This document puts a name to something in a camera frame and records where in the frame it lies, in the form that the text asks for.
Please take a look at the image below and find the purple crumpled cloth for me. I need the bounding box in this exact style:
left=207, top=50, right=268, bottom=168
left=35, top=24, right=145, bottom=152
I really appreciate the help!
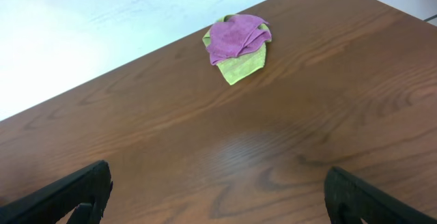
left=206, top=14, right=272, bottom=65

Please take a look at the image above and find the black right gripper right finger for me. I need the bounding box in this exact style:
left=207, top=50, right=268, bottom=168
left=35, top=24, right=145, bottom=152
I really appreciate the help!
left=324, top=167, right=436, bottom=224

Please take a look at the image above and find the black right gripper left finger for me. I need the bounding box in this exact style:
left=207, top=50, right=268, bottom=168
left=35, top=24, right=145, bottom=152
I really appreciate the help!
left=1, top=160, right=113, bottom=224

